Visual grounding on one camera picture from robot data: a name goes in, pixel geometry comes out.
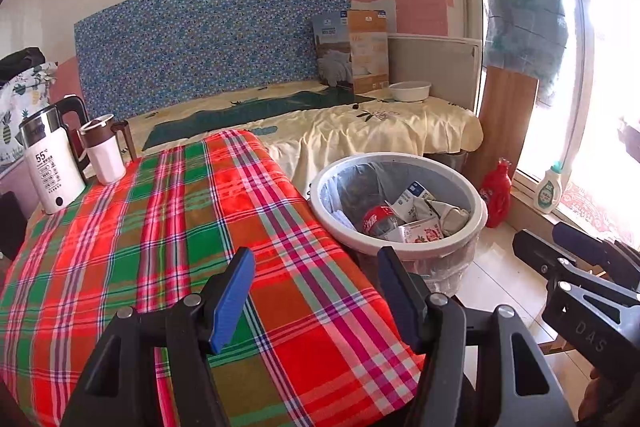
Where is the grey bin under bed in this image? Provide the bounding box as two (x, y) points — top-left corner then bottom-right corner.
(424, 150), (469, 173)

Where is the grey blue bedding box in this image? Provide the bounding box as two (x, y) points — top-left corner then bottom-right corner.
(312, 10), (356, 89)

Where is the hanging blue patterned cloth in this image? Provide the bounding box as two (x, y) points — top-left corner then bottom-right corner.
(483, 0), (571, 108)

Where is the white trash bin with liner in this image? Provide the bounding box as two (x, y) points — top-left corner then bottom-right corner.
(307, 153), (489, 299)

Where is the white electric kettle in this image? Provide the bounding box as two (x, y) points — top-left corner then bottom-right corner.
(18, 95), (90, 216)

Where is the black chair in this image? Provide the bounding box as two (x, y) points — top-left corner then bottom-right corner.
(0, 191), (32, 259)

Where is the white paper cup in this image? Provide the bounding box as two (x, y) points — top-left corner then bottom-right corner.
(425, 199), (471, 236)

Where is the black bag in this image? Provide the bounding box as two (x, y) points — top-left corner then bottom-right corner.
(0, 47), (46, 80)

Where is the wooden board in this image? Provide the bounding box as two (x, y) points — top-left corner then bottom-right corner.
(472, 66), (539, 190)

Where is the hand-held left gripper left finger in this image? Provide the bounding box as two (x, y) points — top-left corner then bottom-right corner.
(60, 247), (257, 427)

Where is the red green plaid tablecloth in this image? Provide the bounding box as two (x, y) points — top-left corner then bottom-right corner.
(0, 130), (427, 427)

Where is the yellow pineapple bed sheet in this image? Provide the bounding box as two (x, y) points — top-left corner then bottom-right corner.
(124, 84), (485, 204)

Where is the blue floral headboard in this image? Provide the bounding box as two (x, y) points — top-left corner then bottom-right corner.
(73, 0), (353, 121)

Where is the white milk carton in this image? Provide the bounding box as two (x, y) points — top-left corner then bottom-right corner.
(389, 180), (436, 223)

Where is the white bowl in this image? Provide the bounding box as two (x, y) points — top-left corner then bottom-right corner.
(388, 80), (433, 103)

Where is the red detergent bottle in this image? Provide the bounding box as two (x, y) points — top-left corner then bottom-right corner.
(479, 158), (514, 229)

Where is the orange bedding box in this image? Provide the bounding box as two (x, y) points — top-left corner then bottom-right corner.
(347, 9), (391, 94)

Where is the pineapple print cloth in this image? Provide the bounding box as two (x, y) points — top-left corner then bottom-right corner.
(0, 61), (59, 164)

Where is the white carton with red print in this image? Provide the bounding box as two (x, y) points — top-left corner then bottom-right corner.
(397, 216), (444, 244)

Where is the white green detergent bottle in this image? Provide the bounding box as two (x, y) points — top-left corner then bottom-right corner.
(533, 161), (566, 215)

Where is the grey bed footboard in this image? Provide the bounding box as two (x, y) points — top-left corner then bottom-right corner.
(387, 34), (484, 114)

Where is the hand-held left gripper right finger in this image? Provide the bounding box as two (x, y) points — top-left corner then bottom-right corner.
(377, 247), (576, 427)

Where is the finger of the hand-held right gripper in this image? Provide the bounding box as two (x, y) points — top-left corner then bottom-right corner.
(552, 221), (640, 293)
(512, 229), (585, 287)

